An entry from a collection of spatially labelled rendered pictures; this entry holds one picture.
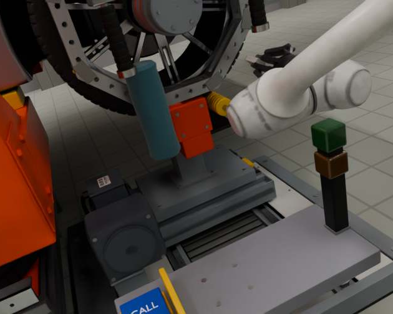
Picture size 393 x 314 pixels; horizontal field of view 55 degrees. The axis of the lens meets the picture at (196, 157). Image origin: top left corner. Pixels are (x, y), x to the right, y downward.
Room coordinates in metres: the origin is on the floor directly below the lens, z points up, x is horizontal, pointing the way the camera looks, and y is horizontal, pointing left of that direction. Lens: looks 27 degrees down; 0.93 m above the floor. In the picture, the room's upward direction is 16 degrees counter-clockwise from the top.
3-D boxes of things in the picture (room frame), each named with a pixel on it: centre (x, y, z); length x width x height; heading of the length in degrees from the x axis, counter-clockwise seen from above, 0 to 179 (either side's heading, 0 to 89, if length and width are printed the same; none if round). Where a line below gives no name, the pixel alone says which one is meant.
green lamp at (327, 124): (0.53, -0.21, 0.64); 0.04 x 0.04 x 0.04; 15
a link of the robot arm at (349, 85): (0.74, -0.31, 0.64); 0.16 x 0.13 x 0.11; 15
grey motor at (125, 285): (1.00, 0.28, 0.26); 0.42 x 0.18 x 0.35; 15
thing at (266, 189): (1.28, 0.04, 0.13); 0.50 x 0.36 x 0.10; 105
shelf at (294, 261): (0.48, -0.02, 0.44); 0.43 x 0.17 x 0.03; 105
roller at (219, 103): (1.24, -0.10, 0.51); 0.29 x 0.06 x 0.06; 15
